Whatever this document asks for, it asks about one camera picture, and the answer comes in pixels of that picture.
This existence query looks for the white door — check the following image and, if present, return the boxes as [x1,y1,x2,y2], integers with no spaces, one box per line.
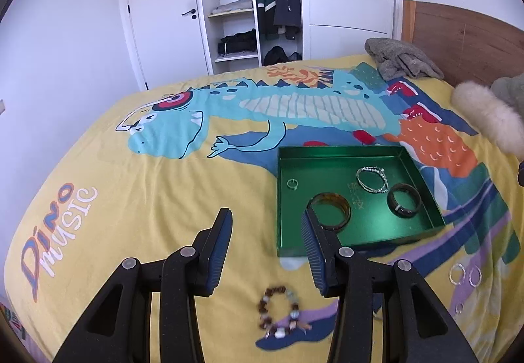
[123,0,214,91]

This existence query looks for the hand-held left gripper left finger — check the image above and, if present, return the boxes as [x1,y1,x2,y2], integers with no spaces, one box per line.
[53,207,234,363]

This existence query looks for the amber bangle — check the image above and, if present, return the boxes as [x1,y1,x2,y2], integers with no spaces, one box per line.
[307,192,352,231]

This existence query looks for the wooden headboard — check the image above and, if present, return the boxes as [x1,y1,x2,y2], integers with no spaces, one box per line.
[401,0,524,87]

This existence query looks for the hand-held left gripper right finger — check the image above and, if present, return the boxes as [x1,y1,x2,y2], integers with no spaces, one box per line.
[300,210,479,363]

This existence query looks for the folded light grey clothes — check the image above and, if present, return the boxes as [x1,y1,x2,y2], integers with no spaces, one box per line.
[211,0,253,15]

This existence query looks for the black bangle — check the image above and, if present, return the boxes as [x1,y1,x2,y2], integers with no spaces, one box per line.
[387,183,421,219]

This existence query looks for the folded black clothes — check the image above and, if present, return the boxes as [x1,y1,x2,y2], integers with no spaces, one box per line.
[218,30,258,56]

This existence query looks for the grey pillow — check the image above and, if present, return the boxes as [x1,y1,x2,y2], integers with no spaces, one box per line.
[490,74,524,107]

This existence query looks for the black bag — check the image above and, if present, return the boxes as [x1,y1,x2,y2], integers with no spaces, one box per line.
[263,46,303,67]

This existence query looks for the silver beaded bracelet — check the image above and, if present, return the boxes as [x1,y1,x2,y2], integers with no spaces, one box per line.
[356,166,389,195]

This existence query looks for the white fluffy pillow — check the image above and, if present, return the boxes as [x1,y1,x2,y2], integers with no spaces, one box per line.
[450,80,524,155]

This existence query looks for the colourful cardboard box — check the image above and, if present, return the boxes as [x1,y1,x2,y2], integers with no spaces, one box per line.
[0,297,25,341]

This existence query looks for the brown stone bead bracelet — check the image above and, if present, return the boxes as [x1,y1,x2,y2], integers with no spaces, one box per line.
[258,285,312,340]

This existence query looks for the green metal tray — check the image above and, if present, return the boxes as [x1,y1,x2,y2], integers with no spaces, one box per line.
[276,145,446,258]

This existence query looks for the yellow dinosaur printed blanket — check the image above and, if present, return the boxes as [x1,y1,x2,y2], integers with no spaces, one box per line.
[4,56,524,363]

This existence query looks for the white wardrobe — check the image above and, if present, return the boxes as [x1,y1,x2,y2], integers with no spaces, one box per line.
[190,0,396,75]

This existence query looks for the grey crumpled cloth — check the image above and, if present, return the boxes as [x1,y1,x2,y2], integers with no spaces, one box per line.
[364,37,445,81]

